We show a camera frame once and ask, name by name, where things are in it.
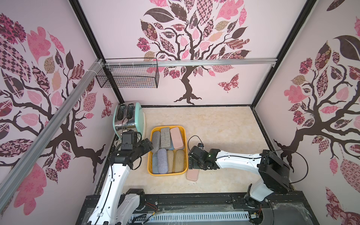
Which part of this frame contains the black wire basket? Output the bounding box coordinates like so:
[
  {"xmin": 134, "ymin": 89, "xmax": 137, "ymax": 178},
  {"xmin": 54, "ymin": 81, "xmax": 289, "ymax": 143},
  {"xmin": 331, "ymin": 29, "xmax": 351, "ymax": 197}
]
[{"xmin": 96, "ymin": 57, "xmax": 160, "ymax": 89}]

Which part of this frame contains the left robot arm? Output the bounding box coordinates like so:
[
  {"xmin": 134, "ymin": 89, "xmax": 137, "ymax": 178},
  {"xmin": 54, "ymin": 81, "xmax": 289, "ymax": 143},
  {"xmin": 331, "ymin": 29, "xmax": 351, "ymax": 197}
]
[{"xmin": 86, "ymin": 130, "xmax": 153, "ymax": 225}]

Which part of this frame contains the mint green chrome toaster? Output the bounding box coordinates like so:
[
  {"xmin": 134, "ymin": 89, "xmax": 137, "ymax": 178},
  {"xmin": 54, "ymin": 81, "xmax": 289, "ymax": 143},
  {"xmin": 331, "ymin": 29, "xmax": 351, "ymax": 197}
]
[{"xmin": 112, "ymin": 102, "xmax": 146, "ymax": 139}]

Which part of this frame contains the diagonal aluminium rail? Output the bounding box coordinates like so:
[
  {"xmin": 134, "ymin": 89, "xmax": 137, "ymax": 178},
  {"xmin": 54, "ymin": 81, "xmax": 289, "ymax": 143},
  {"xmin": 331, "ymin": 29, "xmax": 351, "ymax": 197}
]
[{"xmin": 1, "ymin": 59, "xmax": 104, "ymax": 210}]

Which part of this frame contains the grey rectangular glasses case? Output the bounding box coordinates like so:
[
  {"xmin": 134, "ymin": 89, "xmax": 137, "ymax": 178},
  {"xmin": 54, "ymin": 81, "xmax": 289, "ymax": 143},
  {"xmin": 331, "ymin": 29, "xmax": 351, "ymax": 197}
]
[{"xmin": 160, "ymin": 127, "xmax": 171, "ymax": 150}]

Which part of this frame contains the white slotted cable duct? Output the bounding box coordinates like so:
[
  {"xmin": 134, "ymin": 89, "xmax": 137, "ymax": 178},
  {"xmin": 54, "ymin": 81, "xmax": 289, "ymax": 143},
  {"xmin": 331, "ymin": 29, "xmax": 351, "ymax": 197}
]
[{"xmin": 128, "ymin": 211, "xmax": 250, "ymax": 225}]

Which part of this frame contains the black base frame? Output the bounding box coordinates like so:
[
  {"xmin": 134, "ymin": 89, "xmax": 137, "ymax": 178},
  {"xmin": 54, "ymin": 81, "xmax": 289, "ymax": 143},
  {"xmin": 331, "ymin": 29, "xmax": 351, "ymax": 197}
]
[{"xmin": 75, "ymin": 191, "xmax": 320, "ymax": 225}]

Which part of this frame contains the yellow plastic storage tray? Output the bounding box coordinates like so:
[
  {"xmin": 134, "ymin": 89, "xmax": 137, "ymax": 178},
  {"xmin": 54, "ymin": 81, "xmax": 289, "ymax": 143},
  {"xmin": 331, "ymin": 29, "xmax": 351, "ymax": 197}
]
[{"xmin": 147, "ymin": 125, "xmax": 189, "ymax": 177}]

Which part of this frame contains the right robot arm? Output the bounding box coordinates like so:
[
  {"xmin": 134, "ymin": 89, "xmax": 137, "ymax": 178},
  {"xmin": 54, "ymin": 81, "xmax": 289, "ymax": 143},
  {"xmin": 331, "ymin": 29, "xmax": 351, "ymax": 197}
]
[{"xmin": 188, "ymin": 146, "xmax": 291, "ymax": 209}]

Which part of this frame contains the pink glasses case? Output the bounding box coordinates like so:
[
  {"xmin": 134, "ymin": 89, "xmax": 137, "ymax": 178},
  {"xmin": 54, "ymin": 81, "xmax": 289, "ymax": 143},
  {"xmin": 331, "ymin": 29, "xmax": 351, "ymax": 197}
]
[
  {"xmin": 170, "ymin": 127, "xmax": 184, "ymax": 148},
  {"xmin": 186, "ymin": 169, "xmax": 200, "ymax": 182}
]

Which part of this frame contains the tan glasses case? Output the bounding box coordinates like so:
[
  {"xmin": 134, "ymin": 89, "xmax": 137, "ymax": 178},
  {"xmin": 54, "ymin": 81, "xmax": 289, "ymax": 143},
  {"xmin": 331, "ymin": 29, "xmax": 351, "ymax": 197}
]
[{"xmin": 167, "ymin": 150, "xmax": 174, "ymax": 173}]

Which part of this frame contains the white toaster plug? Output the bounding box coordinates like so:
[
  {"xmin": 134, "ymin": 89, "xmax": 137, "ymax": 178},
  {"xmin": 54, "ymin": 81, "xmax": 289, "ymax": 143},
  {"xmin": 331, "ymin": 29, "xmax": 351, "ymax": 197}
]
[{"xmin": 113, "ymin": 140, "xmax": 122, "ymax": 147}]

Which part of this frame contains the beige glasses case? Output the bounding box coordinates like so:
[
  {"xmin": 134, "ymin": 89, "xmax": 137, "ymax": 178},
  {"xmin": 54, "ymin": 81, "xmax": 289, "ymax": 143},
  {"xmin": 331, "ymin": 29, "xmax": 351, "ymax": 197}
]
[{"xmin": 173, "ymin": 150, "xmax": 185, "ymax": 173}]

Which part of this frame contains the lavender glasses case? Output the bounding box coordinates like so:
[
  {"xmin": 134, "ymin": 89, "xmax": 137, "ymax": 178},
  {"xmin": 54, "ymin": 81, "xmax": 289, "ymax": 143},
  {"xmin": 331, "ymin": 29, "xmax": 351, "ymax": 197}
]
[{"xmin": 157, "ymin": 149, "xmax": 168, "ymax": 174}]

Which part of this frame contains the horizontal aluminium rail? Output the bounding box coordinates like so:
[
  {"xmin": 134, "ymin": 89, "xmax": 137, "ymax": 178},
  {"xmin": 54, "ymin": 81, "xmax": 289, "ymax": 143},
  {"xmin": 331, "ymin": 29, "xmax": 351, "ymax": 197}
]
[{"xmin": 105, "ymin": 58, "xmax": 277, "ymax": 67}]

